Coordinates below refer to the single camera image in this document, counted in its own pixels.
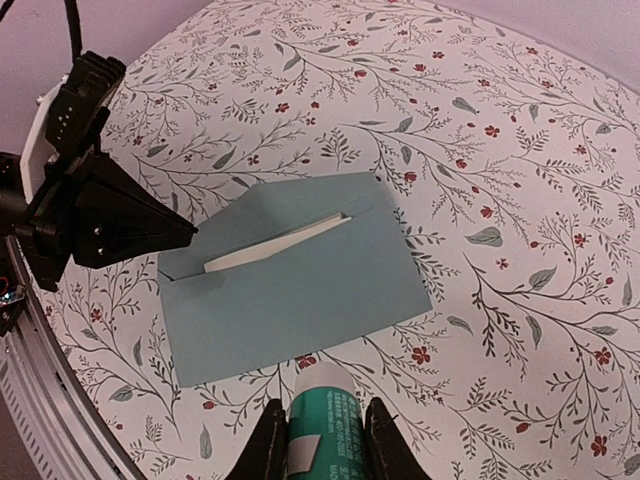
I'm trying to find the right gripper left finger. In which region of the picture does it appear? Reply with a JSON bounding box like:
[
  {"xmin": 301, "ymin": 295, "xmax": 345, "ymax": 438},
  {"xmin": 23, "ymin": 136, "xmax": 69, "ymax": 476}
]
[{"xmin": 227, "ymin": 399, "xmax": 288, "ymax": 480}]

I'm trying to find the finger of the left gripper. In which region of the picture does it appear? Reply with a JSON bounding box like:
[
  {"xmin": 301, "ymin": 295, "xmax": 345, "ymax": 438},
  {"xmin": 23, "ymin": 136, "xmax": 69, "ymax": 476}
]
[
  {"xmin": 72, "ymin": 227, "xmax": 198, "ymax": 268},
  {"xmin": 75, "ymin": 154, "xmax": 197, "ymax": 235}
]

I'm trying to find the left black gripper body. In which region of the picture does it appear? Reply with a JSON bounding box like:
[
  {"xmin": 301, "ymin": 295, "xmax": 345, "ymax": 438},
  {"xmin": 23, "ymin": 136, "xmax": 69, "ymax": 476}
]
[{"xmin": 15, "ymin": 154, "xmax": 100, "ymax": 292}]

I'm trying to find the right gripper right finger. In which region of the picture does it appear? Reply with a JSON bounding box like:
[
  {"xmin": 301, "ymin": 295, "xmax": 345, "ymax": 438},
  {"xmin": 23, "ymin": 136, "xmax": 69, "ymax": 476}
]
[{"xmin": 364, "ymin": 397, "xmax": 431, "ymax": 480}]

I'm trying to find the green white glue stick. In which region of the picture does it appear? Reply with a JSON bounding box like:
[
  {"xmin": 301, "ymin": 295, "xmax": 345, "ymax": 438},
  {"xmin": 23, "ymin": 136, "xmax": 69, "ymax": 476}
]
[{"xmin": 286, "ymin": 362, "xmax": 367, "ymax": 480}]

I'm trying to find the beige letter paper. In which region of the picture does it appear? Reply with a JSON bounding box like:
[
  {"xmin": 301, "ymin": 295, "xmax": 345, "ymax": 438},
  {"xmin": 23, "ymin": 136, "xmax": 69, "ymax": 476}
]
[{"xmin": 204, "ymin": 213, "xmax": 351, "ymax": 273}]

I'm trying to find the teal blue envelope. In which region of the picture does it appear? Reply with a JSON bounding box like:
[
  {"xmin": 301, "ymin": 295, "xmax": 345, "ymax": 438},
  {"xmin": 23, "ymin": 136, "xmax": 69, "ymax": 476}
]
[{"xmin": 158, "ymin": 172, "xmax": 432, "ymax": 388}]

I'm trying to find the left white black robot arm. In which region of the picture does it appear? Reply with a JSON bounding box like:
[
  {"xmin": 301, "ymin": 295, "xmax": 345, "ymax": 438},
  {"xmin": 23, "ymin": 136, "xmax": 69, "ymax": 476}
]
[{"xmin": 1, "ymin": 153, "xmax": 197, "ymax": 292}]

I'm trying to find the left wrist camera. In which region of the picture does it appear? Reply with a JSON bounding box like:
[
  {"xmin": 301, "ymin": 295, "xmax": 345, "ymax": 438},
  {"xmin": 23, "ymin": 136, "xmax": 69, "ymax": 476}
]
[{"xmin": 19, "ymin": 51, "xmax": 126, "ymax": 202}]

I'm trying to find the front aluminium rail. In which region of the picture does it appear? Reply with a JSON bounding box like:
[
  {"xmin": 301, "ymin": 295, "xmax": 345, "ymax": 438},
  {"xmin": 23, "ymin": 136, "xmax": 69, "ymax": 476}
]
[{"xmin": 1, "ymin": 237, "xmax": 145, "ymax": 479}]

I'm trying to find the left black camera cable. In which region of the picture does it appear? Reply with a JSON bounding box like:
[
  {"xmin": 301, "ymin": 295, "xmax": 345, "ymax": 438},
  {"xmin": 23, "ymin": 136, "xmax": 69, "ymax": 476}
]
[{"xmin": 62, "ymin": 0, "xmax": 84, "ymax": 59}]

